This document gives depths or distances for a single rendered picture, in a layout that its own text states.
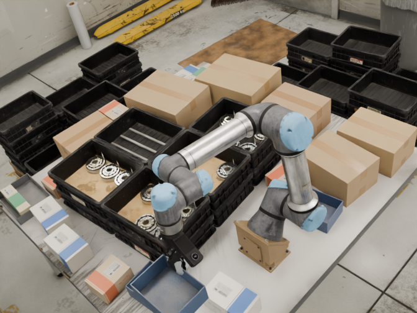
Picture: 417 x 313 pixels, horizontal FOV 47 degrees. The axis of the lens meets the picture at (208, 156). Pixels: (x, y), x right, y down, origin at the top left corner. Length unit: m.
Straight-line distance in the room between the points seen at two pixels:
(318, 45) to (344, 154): 1.85
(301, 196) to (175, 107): 1.09
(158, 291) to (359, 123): 1.33
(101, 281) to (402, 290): 1.62
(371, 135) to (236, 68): 0.90
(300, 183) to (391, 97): 1.65
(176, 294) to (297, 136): 0.64
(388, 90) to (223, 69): 1.11
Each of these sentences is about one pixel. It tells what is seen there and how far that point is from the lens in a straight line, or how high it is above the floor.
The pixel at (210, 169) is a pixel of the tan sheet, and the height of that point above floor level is 0.83.
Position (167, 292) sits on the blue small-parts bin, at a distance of 1.64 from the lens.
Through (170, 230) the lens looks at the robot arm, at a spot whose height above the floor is 1.35.
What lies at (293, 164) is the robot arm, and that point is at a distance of 1.66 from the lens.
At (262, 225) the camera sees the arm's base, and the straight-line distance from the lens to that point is 1.94.
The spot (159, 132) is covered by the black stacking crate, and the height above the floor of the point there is 0.83.
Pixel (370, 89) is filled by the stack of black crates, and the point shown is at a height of 0.49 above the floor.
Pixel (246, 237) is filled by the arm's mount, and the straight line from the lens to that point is 2.01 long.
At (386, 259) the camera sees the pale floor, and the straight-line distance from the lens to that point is 2.99.
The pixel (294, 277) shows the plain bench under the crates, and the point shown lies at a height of 0.70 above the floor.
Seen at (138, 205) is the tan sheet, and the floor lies 0.83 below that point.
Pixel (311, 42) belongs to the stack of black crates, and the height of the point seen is 0.38.
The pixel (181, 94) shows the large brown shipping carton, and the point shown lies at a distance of 2.72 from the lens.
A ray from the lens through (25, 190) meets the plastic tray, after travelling 2.78.
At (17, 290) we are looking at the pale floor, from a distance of 3.32.
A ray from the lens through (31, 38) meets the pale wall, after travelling 5.35.
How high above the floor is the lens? 2.42
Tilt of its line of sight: 42 degrees down
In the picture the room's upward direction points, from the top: 12 degrees counter-clockwise
